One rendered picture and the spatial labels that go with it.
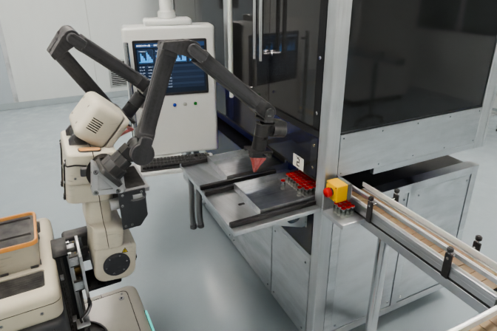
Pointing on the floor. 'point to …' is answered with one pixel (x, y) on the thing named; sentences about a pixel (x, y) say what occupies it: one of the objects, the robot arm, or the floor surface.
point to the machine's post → (330, 129)
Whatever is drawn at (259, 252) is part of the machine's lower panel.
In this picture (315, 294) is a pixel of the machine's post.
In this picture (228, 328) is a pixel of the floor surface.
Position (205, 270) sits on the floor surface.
